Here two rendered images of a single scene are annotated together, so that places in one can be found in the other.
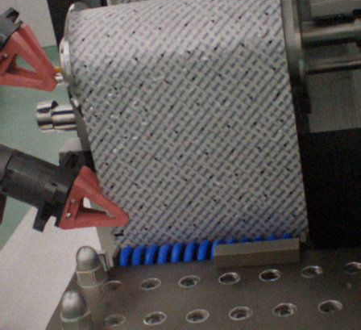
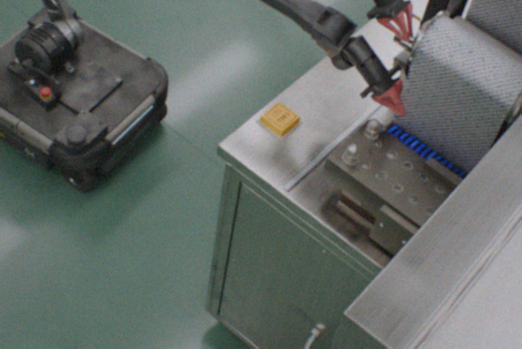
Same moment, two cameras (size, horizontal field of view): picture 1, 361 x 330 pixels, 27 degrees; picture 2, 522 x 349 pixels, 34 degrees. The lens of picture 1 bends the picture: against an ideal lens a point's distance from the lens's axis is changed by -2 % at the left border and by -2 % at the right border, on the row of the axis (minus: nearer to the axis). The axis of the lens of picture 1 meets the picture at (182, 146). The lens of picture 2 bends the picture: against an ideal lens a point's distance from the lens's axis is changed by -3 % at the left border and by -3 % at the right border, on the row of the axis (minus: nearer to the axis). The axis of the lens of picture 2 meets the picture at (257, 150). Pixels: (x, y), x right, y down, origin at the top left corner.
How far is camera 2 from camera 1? 1.17 m
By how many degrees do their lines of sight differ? 34
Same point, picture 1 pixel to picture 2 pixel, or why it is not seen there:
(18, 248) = not seen: hidden behind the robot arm
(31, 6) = not seen: outside the picture
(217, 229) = (438, 147)
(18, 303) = (338, 90)
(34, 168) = (375, 69)
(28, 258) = not seen: hidden behind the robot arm
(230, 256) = (431, 168)
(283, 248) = (453, 181)
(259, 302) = (425, 200)
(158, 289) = (393, 160)
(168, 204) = (424, 123)
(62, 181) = (383, 87)
